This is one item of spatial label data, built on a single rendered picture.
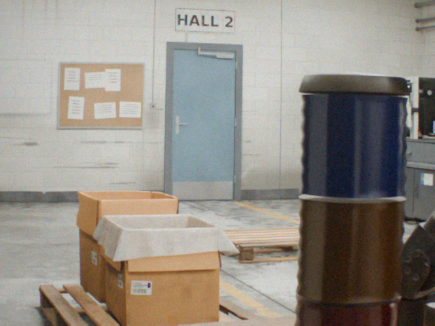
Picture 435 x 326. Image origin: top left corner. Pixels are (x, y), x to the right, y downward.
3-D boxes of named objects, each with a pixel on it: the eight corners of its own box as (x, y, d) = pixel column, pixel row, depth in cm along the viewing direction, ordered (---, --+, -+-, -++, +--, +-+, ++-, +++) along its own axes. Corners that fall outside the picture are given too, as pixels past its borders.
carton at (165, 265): (239, 327, 406) (241, 228, 403) (115, 334, 387) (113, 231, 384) (200, 299, 469) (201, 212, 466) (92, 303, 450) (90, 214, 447)
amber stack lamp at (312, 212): (367, 278, 31) (371, 191, 31) (422, 296, 28) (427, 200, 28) (278, 285, 30) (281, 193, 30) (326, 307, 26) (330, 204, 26)
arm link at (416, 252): (463, 242, 96) (422, 238, 100) (431, 251, 89) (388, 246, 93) (460, 293, 96) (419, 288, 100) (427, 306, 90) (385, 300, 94)
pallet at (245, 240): (321, 240, 806) (321, 225, 806) (370, 255, 712) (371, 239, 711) (203, 245, 767) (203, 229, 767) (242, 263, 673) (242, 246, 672)
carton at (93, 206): (185, 299, 468) (186, 198, 465) (95, 304, 449) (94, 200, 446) (155, 281, 521) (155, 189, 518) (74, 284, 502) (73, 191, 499)
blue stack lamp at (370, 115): (371, 187, 31) (372, 98, 31) (427, 196, 28) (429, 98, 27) (281, 189, 30) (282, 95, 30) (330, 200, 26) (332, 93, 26)
